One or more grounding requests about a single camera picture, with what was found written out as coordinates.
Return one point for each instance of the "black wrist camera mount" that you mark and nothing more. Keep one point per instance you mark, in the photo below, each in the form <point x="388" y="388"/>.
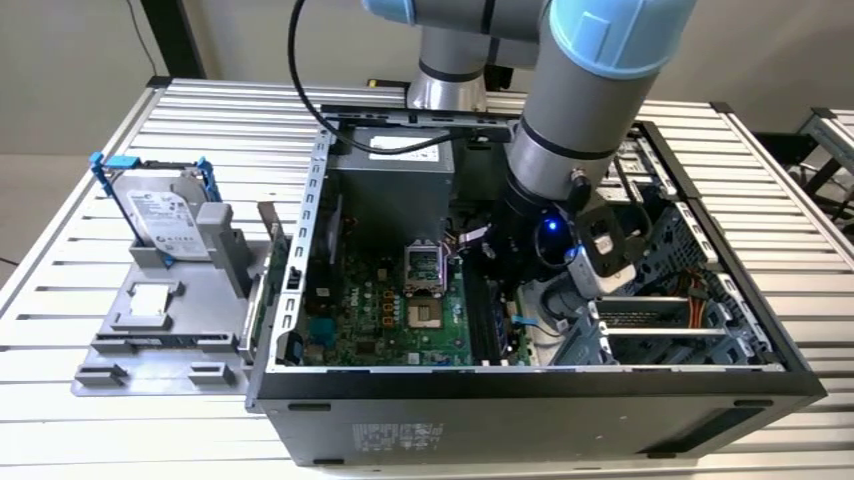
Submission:
<point x="624" y="225"/>

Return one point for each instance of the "CPU socket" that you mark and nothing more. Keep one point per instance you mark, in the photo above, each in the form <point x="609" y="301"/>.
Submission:
<point x="425" y="315"/>

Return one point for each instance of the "black grey PC case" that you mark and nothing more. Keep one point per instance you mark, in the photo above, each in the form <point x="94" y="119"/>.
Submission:
<point x="468" y="440"/>

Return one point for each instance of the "yellow tipped black tool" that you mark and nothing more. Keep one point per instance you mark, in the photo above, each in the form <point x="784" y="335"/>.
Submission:
<point x="388" y="83"/>

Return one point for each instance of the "black stand pole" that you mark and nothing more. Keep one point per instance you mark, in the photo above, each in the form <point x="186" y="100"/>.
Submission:
<point x="176" y="40"/>

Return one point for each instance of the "hard disk in blue carrier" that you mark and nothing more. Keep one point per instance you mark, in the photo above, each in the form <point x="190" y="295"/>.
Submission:
<point x="157" y="215"/>

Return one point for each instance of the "grey metal disk bay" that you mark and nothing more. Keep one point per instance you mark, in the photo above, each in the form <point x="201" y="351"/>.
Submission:
<point x="668" y="332"/>

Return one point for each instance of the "silver CPU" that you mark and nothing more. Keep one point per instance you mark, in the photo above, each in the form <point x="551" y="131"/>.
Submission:
<point x="149" y="302"/>

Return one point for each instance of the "grey parts rack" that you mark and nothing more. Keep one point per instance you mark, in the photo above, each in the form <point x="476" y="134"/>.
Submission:
<point x="194" y="310"/>

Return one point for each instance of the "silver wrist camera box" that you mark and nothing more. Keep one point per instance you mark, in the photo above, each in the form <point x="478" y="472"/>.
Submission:
<point x="601" y="285"/>

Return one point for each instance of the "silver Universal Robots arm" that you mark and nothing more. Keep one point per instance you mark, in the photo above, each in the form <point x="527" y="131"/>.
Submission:
<point x="588" y="100"/>

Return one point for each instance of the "black RAM slot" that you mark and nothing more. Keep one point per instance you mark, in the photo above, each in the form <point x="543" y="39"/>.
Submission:
<point x="473" y="320"/>
<point x="482" y="325"/>

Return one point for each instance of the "metal frame table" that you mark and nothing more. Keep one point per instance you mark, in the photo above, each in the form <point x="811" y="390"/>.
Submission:
<point x="831" y="125"/>

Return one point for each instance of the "grey metal optical drive bay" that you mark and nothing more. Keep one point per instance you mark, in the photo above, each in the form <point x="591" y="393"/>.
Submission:
<point x="635" y="162"/>

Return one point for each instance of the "green motherboard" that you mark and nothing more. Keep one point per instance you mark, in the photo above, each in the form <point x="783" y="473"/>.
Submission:
<point x="374" y="320"/>

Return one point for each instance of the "grey power supply unit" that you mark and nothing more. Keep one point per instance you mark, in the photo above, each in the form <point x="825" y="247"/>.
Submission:
<point x="394" y="200"/>

